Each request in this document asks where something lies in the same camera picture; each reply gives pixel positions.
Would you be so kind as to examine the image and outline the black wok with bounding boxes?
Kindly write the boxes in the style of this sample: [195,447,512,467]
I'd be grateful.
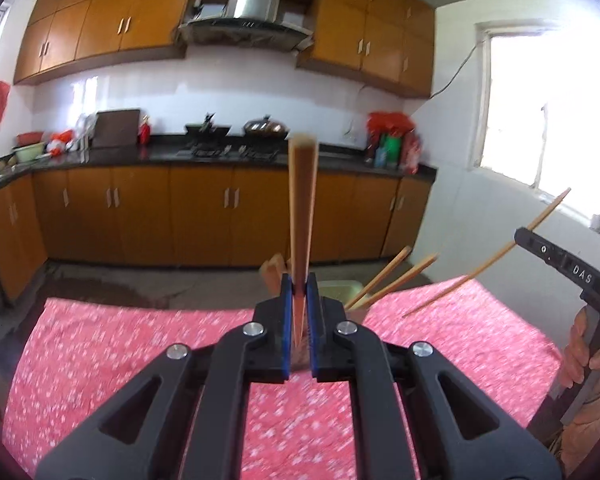
[184,112,231,139]

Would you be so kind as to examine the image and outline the steel range hood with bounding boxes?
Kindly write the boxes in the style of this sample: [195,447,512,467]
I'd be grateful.
[177,0,315,54]

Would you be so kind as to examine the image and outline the black kitchen countertop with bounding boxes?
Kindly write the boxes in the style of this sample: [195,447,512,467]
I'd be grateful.
[0,134,439,197]

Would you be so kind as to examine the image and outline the pink floral tablecloth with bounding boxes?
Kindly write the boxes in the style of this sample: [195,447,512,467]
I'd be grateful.
[2,276,564,480]

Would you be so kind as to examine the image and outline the clear glass cups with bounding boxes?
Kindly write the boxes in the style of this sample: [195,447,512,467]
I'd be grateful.
[74,114,96,151]

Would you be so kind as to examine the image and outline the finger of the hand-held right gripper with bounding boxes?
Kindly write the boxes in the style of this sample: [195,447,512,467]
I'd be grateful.
[513,226,600,307]

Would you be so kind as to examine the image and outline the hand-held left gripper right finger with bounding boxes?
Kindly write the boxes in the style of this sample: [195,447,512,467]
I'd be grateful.
[306,271,564,480]

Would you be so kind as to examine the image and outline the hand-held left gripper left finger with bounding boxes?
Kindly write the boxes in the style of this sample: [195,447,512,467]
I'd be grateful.
[34,273,295,480]

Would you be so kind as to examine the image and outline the black wall cable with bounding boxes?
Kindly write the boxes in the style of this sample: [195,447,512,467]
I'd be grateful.
[429,42,481,99]

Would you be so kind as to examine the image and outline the perforated beige chopstick holder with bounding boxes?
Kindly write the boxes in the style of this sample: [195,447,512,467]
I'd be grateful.
[319,279,368,325]

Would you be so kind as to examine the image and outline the red bag of bottles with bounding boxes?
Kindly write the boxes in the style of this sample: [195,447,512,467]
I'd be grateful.
[364,112,424,176]

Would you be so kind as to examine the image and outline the dark brown cutting board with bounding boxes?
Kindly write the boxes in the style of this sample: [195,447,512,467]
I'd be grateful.
[92,108,142,149]

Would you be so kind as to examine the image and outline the window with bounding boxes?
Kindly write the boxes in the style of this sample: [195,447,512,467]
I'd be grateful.
[472,19,600,222]

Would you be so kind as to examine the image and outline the brown lower kitchen cabinets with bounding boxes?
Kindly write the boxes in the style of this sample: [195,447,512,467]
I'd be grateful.
[0,164,436,303]

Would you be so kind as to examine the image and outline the red and white bag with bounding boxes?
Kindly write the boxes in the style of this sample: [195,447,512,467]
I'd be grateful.
[47,129,76,157]

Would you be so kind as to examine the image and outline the wok with lid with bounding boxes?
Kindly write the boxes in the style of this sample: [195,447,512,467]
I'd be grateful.
[243,114,290,139]

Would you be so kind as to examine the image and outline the gas stove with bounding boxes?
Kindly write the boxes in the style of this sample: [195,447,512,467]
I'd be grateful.
[177,142,286,162]

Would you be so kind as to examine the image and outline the person's right hand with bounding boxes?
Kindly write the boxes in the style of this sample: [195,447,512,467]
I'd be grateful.
[559,306,600,462]

